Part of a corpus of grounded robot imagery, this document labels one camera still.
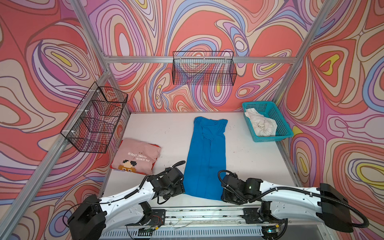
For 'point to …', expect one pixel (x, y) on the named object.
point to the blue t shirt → (206, 158)
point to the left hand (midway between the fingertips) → (184, 191)
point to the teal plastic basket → (266, 108)
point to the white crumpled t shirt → (263, 126)
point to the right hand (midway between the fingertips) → (226, 202)
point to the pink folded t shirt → (136, 156)
